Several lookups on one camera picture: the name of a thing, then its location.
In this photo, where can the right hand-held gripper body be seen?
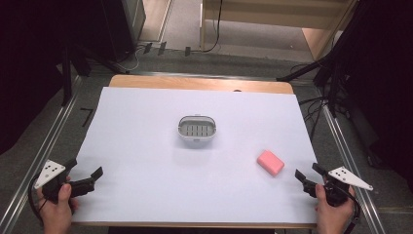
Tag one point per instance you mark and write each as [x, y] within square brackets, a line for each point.
[339, 190]

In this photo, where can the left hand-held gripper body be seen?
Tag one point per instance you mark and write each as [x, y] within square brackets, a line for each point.
[48, 174]

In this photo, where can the white grey soap dish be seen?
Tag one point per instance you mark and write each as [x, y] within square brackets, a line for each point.
[196, 130]

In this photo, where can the person's right hand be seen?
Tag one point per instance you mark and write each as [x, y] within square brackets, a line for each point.
[334, 216]

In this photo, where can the person's left hand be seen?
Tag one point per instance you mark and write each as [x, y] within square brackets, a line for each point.
[56, 216]

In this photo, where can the white table sheet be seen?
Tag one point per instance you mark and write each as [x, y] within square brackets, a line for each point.
[146, 178]

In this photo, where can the black metal stand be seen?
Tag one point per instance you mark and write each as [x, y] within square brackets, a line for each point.
[332, 91]
[67, 78]

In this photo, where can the dark curtain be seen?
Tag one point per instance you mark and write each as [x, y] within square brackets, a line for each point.
[26, 65]
[383, 81]

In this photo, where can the black cabinet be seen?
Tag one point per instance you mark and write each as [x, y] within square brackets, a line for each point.
[120, 29]

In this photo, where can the small black floor plug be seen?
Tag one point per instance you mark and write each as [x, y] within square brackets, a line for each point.
[187, 51]
[162, 48]

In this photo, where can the light wooden shelf unit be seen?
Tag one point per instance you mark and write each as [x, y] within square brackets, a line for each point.
[266, 13]

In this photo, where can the metal floor rail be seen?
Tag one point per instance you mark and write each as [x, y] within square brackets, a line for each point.
[349, 162]
[46, 153]

